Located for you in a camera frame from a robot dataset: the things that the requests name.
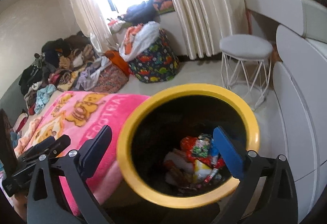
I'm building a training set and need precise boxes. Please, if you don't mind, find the grey purple garment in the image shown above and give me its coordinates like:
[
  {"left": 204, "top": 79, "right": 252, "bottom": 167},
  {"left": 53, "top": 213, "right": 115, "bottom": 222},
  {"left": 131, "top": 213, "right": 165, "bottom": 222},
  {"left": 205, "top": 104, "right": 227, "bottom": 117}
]
[{"left": 77, "top": 56, "right": 110, "bottom": 91}]

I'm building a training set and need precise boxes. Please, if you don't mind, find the pile of clothes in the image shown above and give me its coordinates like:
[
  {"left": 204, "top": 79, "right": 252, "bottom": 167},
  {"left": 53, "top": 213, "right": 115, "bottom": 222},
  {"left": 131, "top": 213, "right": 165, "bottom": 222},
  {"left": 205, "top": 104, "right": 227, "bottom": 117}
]
[{"left": 19, "top": 31, "right": 103, "bottom": 109}]

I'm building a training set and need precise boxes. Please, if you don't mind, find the red shiny wrapper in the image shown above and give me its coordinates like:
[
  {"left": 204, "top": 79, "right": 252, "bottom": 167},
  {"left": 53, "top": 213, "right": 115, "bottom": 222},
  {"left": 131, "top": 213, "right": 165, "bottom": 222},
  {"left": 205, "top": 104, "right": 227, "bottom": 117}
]
[{"left": 181, "top": 137, "right": 205, "bottom": 161}]

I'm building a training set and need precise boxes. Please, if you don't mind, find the red tube packet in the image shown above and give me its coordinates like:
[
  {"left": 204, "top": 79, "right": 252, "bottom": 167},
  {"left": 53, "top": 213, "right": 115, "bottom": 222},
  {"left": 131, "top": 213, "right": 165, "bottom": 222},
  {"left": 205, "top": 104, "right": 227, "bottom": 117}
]
[{"left": 204, "top": 168, "right": 222, "bottom": 184}]

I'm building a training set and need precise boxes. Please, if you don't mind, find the wide cream curtain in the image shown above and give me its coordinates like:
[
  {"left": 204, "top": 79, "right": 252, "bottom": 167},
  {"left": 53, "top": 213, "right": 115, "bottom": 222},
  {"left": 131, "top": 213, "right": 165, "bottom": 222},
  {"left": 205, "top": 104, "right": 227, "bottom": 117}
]
[{"left": 158, "top": 0, "right": 247, "bottom": 59}]

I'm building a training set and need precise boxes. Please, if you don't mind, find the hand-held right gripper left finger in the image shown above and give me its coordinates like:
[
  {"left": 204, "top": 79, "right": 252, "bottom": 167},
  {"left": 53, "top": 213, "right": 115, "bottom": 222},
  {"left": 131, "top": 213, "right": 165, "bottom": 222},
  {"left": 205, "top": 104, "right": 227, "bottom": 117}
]
[{"left": 27, "top": 125, "right": 113, "bottom": 224}]

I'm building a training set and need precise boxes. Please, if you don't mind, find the pink printed blanket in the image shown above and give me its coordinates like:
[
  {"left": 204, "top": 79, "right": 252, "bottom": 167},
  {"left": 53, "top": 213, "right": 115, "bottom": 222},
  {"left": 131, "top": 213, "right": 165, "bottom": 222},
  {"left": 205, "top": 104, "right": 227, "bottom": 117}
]
[{"left": 13, "top": 91, "right": 151, "bottom": 217}]

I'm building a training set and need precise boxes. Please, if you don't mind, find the floral fabric bag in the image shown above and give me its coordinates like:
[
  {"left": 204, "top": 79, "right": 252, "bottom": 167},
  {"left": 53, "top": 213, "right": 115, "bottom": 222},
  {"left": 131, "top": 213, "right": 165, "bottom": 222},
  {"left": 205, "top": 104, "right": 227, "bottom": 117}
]
[{"left": 96, "top": 64, "right": 129, "bottom": 94}]

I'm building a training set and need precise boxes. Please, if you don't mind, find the green patterned wrapper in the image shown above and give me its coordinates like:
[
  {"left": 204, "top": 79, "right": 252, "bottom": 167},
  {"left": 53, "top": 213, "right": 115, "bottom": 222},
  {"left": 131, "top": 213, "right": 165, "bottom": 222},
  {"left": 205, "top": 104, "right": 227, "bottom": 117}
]
[{"left": 193, "top": 133, "right": 213, "bottom": 157}]

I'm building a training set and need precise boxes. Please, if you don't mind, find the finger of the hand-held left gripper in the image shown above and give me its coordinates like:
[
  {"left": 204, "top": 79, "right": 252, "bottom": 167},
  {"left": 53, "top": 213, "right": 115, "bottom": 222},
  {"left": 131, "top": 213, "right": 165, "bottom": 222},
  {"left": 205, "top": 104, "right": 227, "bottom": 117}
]
[
  {"left": 17, "top": 136, "right": 56, "bottom": 162},
  {"left": 50, "top": 134, "right": 71, "bottom": 158}
]

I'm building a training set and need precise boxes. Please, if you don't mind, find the orange garment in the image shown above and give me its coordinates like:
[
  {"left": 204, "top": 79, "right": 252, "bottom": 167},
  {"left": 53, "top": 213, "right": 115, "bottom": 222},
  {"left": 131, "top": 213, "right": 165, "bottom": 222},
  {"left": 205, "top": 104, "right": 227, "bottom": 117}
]
[{"left": 124, "top": 24, "right": 143, "bottom": 54}]

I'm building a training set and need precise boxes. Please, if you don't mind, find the orange patterned cushion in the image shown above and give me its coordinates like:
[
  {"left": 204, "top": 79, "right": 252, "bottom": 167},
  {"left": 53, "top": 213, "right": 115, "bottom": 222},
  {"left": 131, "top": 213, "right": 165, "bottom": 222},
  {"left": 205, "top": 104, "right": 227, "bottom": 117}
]
[{"left": 152, "top": 0, "right": 176, "bottom": 14}]

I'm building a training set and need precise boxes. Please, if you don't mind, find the yellow white snack packet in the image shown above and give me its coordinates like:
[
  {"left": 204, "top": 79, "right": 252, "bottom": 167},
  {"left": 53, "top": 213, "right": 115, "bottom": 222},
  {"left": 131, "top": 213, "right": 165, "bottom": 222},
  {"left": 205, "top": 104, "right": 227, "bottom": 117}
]
[{"left": 194, "top": 160, "right": 213, "bottom": 181}]

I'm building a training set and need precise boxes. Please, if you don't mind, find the white desk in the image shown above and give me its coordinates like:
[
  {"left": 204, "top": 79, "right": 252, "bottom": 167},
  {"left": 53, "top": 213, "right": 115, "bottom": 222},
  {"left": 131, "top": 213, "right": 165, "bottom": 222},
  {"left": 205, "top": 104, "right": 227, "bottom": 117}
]
[{"left": 244, "top": 0, "right": 304, "bottom": 35}]

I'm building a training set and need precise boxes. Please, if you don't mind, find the dinosaur print storage bag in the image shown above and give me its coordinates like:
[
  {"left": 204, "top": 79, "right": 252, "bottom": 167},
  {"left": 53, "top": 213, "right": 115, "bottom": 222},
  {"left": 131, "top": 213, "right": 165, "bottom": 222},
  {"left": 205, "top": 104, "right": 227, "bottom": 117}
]
[{"left": 127, "top": 28, "right": 180, "bottom": 84}]

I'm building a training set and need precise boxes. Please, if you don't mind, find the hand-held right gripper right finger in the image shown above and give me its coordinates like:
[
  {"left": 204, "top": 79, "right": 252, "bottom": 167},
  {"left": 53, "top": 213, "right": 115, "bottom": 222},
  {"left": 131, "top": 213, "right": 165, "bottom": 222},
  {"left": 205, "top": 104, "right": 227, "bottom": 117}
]
[{"left": 212, "top": 126, "right": 298, "bottom": 224}]

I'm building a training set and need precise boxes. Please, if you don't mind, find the white crumpled plastic bag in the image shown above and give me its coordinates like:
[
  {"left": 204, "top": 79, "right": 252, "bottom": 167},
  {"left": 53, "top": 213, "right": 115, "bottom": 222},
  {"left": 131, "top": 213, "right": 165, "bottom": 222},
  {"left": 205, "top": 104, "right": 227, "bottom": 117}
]
[{"left": 163, "top": 150, "right": 195, "bottom": 178}]

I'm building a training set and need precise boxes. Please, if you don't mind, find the blue cloth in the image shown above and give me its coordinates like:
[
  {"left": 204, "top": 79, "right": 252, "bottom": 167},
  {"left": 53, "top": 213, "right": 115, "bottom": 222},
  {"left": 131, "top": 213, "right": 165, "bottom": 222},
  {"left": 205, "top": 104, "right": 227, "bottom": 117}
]
[{"left": 208, "top": 140, "right": 221, "bottom": 161}]

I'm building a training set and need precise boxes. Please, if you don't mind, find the yellow rimmed black bin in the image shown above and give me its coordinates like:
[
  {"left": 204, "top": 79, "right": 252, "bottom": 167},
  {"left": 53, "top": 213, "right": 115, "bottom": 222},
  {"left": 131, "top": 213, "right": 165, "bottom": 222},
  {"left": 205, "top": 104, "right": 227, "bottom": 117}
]
[{"left": 116, "top": 83, "right": 260, "bottom": 210}]

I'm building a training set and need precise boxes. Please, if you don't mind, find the grey headboard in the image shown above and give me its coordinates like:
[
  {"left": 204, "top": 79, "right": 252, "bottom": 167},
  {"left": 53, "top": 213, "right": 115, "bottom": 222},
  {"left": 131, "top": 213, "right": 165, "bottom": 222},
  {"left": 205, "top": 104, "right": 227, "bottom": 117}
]
[{"left": 0, "top": 74, "right": 28, "bottom": 125}]

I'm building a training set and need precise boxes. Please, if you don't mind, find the light blue garment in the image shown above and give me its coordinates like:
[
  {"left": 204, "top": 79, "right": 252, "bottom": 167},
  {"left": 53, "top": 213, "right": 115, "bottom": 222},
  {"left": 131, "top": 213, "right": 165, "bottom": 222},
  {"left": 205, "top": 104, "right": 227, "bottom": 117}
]
[{"left": 34, "top": 84, "right": 58, "bottom": 114}]

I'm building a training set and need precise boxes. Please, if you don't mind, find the narrow cream curtain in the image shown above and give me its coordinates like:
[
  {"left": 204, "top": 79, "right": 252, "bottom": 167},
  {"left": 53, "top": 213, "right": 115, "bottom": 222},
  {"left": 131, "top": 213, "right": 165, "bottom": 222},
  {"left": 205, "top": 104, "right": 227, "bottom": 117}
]
[{"left": 61, "top": 0, "right": 115, "bottom": 48}]

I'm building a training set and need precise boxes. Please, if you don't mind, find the red cloth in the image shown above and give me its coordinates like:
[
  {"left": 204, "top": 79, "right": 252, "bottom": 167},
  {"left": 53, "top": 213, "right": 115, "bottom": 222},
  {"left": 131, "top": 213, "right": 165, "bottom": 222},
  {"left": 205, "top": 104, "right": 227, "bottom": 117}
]
[{"left": 107, "top": 17, "right": 125, "bottom": 33}]

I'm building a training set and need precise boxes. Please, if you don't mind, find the white round stool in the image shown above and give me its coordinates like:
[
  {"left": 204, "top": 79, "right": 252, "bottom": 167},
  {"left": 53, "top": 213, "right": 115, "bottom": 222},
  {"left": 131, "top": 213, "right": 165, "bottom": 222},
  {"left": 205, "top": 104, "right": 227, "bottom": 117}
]
[{"left": 220, "top": 34, "right": 274, "bottom": 112}]

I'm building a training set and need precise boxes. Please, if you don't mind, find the white plastic sack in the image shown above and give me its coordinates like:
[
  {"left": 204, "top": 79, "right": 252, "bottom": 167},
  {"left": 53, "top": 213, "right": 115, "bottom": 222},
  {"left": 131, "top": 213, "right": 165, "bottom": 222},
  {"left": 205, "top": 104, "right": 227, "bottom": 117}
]
[{"left": 120, "top": 21, "right": 161, "bottom": 62}]

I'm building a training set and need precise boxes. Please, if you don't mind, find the orange bag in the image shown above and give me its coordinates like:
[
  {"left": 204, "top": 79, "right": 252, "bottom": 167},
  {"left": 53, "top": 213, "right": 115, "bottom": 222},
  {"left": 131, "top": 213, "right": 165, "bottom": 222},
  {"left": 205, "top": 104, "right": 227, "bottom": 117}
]
[{"left": 105, "top": 50, "right": 131, "bottom": 77}]

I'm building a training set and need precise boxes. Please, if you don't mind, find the peach floral fleece blanket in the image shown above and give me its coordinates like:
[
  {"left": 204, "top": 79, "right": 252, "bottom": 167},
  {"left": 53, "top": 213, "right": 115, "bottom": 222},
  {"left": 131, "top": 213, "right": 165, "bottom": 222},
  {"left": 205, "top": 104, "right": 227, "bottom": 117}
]
[{"left": 14, "top": 117, "right": 44, "bottom": 155}]

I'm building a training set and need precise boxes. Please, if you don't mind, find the dark jacket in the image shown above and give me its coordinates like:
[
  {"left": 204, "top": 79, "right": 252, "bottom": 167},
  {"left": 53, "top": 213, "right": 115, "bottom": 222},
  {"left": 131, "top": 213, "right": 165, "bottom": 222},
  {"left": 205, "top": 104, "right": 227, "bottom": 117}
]
[{"left": 123, "top": 0, "right": 160, "bottom": 24}]

